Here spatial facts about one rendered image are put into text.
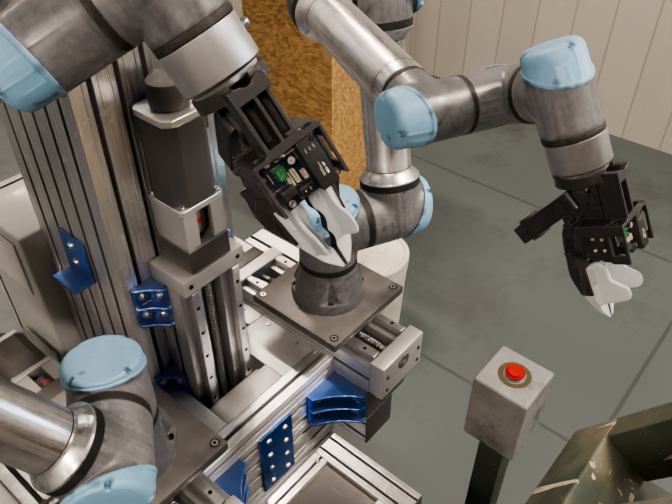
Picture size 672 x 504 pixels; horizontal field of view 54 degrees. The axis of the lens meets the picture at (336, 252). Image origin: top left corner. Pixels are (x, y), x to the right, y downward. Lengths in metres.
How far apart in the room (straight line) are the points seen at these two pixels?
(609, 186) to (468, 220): 2.53
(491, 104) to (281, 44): 1.92
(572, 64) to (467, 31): 3.74
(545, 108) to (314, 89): 1.94
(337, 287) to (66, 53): 0.84
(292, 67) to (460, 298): 1.19
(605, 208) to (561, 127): 0.12
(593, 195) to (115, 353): 0.67
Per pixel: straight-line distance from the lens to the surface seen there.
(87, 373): 0.98
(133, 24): 0.56
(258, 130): 0.57
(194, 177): 1.02
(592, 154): 0.82
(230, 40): 0.55
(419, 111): 0.80
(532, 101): 0.82
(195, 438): 1.16
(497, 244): 3.23
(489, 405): 1.41
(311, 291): 1.30
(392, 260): 2.50
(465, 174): 3.69
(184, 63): 0.55
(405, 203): 1.26
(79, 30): 0.56
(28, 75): 0.57
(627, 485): 1.41
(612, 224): 0.85
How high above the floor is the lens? 1.98
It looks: 40 degrees down
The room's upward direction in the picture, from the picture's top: straight up
